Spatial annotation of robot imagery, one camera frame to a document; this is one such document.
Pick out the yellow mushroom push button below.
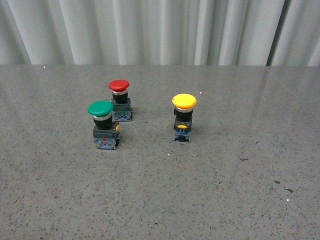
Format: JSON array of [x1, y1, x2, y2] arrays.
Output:
[[172, 93, 197, 142]]

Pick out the red mushroom push button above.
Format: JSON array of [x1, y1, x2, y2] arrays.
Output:
[[108, 79, 133, 122]]

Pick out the green mushroom push button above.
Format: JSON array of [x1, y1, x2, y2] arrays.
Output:
[[87, 100, 120, 150]]

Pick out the white pleated curtain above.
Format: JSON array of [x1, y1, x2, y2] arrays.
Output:
[[0, 0, 320, 66]]

